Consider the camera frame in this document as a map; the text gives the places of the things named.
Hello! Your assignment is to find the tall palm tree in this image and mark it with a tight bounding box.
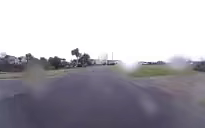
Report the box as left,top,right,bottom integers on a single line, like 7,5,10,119
70,47,83,67

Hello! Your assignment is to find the dark asphalt road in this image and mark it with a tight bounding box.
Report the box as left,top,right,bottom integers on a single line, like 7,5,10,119
0,65,205,128

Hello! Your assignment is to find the grass verge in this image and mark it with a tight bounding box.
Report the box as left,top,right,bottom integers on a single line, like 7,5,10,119
111,64,199,78

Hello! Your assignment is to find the grey house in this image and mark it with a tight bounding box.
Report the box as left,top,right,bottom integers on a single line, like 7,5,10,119
0,54,28,66

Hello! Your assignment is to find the grass field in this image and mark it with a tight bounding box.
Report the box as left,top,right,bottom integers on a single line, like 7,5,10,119
0,66,88,81

